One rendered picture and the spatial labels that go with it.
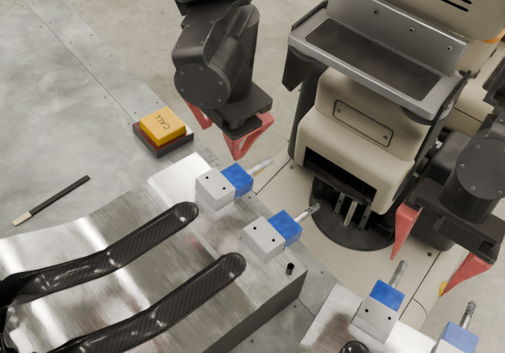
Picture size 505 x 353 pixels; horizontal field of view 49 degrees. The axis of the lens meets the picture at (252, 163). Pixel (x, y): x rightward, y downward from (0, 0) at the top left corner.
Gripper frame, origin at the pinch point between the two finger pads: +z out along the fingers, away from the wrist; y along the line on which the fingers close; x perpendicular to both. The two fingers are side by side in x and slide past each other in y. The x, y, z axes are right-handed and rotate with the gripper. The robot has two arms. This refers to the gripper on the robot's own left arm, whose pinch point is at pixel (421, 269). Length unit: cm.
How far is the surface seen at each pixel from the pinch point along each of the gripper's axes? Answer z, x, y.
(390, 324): 11.2, 3.4, 0.6
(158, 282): 17.6, -9.8, -26.9
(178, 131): 10.6, 15.3, -46.0
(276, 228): 8.7, 3.4, -18.9
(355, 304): 13.2, 5.4, -4.6
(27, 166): 23, -2, -62
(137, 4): 38, 145, -163
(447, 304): 60, 103, 15
